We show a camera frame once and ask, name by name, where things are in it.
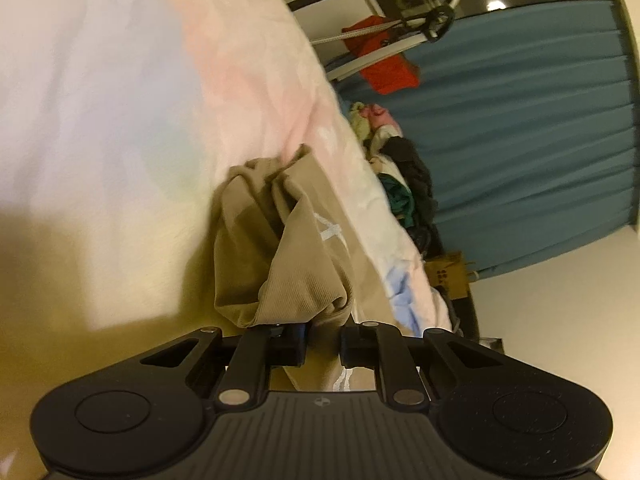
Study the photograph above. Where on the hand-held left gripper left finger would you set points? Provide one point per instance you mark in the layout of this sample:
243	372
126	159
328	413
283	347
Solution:
297	345

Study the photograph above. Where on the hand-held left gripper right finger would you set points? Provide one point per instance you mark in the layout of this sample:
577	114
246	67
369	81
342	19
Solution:
350	347

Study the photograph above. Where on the tan t-shirt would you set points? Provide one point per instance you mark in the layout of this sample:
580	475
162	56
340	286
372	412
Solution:
300	260

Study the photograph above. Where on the yellow paper bag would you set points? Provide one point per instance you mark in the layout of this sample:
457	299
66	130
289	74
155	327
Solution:
450	277

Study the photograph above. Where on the green garment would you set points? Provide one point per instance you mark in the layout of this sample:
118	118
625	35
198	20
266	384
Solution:
397	200

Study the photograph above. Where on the black garment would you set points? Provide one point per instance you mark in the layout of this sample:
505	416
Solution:
415	180

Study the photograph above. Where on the yellow towel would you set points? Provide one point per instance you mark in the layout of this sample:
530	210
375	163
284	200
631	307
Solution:
357	120

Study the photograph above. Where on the pink garment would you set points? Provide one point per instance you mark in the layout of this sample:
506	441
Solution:
377	116

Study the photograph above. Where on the wide blue curtain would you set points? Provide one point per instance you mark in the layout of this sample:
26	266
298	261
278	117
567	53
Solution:
525	135

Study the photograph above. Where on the red cloth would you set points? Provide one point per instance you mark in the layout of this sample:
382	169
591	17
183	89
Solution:
390	70

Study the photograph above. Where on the white cabinet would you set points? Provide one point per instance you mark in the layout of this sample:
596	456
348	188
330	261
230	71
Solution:
330	15

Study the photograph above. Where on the pastel tie-dye blanket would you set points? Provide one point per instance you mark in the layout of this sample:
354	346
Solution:
125	60

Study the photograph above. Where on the garment steamer stand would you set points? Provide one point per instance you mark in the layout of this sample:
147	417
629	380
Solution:
435	22

